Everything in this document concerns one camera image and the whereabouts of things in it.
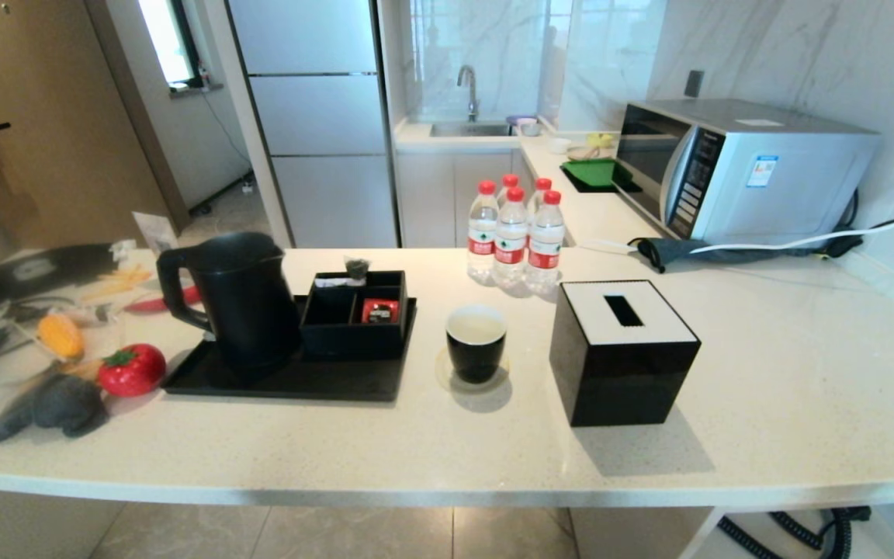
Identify black electric kettle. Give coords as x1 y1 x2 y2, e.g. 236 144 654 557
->
156 231 302 370

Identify water bottles red caps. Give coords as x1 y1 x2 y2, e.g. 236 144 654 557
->
526 190 566 294
467 180 500 282

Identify black cup white inside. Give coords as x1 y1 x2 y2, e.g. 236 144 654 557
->
445 304 508 384

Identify white base cabinet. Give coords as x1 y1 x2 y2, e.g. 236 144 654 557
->
397 148 533 249

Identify clear round coaster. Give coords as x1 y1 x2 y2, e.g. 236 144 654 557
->
435 347 511 394

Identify black compartment organizer box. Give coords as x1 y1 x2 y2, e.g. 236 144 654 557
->
299 269 409 360

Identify steel kitchen sink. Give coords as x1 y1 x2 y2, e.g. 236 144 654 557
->
429 120 514 139

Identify black serving tray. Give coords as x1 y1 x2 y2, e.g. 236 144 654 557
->
161 295 418 403

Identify green plastic tray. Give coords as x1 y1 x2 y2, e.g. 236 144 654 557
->
560 158 634 189

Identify chrome kitchen faucet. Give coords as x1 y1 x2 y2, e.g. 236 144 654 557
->
457 65 480 123

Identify black tissue box white top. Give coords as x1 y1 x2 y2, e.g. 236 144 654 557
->
549 279 702 428

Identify small paper card sign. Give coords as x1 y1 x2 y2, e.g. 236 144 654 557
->
132 211 179 255

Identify red toy chili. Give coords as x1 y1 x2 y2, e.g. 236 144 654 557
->
125 286 203 314

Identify red toy tomato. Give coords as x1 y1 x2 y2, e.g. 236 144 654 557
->
97 343 168 398

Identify silver microwave oven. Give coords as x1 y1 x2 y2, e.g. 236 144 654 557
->
614 99 882 245

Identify window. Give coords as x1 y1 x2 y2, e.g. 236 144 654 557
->
137 0 207 90

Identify yellow toy corn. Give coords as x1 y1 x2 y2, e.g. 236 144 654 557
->
37 313 85 360

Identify printed placemat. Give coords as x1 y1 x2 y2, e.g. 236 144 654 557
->
0 242 184 404

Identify white power cable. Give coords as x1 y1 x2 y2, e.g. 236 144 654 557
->
577 177 894 255

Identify black coiled cable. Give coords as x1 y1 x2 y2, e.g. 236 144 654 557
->
717 506 872 559

